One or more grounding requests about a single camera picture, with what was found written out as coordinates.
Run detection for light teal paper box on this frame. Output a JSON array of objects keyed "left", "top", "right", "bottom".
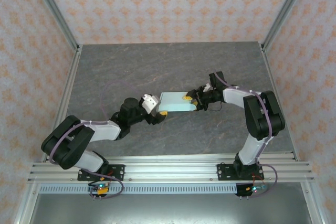
[{"left": 156, "top": 91, "right": 196, "bottom": 112}]

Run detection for grey metal sheet panel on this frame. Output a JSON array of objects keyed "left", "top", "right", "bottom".
[{"left": 15, "top": 194, "right": 320, "bottom": 224}]

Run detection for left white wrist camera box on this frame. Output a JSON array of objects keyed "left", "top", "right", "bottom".
[{"left": 141, "top": 93, "right": 160, "bottom": 115}]

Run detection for aluminium mounting rail beam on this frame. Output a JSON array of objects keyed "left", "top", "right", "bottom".
[{"left": 27, "top": 155, "right": 314, "bottom": 183}]

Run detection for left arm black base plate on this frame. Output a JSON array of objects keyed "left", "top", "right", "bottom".
[{"left": 77, "top": 164, "right": 125, "bottom": 182}]

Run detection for aluminium table side rail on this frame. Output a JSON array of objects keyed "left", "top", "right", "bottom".
[
  {"left": 259, "top": 42, "right": 300, "bottom": 162},
  {"left": 40, "top": 45, "right": 83, "bottom": 162}
]

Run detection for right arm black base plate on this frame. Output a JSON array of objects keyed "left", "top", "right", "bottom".
[{"left": 217, "top": 163, "right": 265, "bottom": 182}]

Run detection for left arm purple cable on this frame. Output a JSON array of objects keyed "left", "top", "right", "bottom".
[{"left": 48, "top": 80, "right": 124, "bottom": 200}]

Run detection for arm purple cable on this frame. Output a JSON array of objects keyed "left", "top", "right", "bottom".
[
  {"left": 214, "top": 69, "right": 279, "bottom": 199},
  {"left": 48, "top": 80, "right": 124, "bottom": 200}
]

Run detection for grey slotted cable duct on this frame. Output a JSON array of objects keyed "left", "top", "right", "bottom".
[{"left": 39, "top": 185, "right": 238, "bottom": 195}]

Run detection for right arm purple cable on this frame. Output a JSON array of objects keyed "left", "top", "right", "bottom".
[{"left": 214, "top": 69, "right": 279, "bottom": 199}]

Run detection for aluminium frame post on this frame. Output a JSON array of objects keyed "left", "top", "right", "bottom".
[
  {"left": 261, "top": 0, "right": 313, "bottom": 51},
  {"left": 28, "top": 0, "right": 81, "bottom": 51}
]

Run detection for aluminium frame strut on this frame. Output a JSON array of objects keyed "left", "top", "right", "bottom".
[
  {"left": 300, "top": 182, "right": 326, "bottom": 224},
  {"left": 13, "top": 183, "right": 40, "bottom": 224}
]

